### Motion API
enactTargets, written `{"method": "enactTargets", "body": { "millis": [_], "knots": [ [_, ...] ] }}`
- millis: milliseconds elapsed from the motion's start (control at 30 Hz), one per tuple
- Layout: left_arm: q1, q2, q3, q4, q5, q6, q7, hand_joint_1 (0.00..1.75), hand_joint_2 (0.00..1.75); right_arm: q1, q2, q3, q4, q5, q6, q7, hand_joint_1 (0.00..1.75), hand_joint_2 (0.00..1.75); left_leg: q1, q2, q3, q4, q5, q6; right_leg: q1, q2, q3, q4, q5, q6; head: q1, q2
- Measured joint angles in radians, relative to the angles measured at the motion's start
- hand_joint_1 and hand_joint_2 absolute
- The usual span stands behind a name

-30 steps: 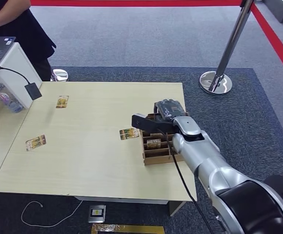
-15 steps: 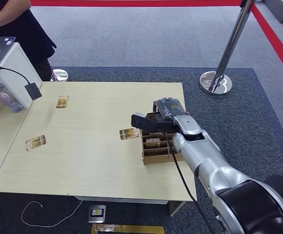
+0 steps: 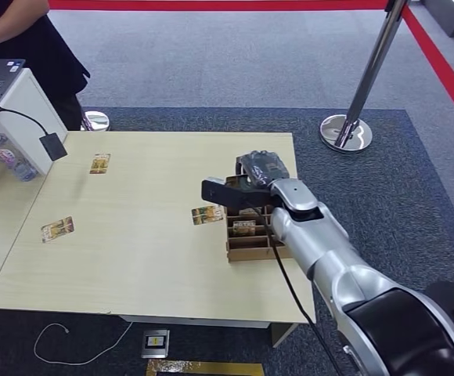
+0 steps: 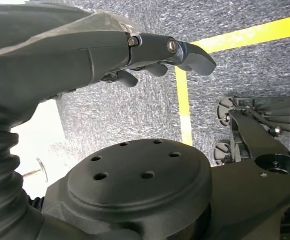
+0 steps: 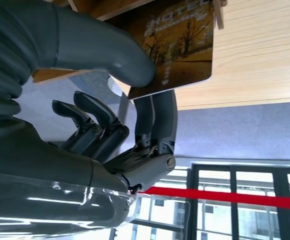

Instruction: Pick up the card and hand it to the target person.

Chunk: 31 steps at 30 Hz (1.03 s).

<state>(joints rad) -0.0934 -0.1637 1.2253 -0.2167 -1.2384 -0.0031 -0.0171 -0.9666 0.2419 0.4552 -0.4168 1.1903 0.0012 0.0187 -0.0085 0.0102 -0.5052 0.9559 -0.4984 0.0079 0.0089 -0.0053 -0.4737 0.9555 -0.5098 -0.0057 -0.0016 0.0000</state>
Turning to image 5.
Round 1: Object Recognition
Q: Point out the dark blue carpet mat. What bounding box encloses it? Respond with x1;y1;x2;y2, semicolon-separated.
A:
67;71;290;161

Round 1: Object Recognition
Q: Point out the chrome stanchion base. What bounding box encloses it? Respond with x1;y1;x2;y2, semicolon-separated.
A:
107;76;131;98

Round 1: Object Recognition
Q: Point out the red barrier belt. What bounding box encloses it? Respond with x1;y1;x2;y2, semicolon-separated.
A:
139;186;290;212

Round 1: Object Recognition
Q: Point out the wooden card holder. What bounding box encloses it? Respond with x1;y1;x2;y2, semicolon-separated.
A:
32;0;228;84

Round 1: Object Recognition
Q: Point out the chrome stanchion post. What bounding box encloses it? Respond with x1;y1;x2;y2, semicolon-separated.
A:
116;93;136;157

